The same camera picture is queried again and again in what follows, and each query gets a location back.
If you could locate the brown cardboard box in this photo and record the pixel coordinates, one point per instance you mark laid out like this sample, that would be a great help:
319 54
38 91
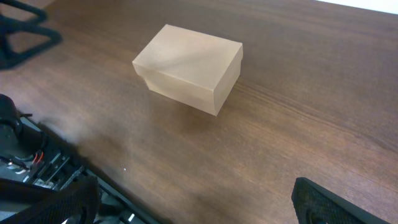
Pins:
191 67

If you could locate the black aluminium rail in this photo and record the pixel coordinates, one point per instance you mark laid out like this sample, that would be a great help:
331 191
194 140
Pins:
60 168

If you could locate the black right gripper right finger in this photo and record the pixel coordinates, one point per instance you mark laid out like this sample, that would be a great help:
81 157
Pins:
315 204

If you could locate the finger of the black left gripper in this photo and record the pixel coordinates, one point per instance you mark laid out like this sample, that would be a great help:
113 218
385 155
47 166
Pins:
23 39

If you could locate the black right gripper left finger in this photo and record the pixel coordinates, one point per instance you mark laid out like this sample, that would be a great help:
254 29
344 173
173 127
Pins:
34 204

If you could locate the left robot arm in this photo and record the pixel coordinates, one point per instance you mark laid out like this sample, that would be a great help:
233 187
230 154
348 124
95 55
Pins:
17 138

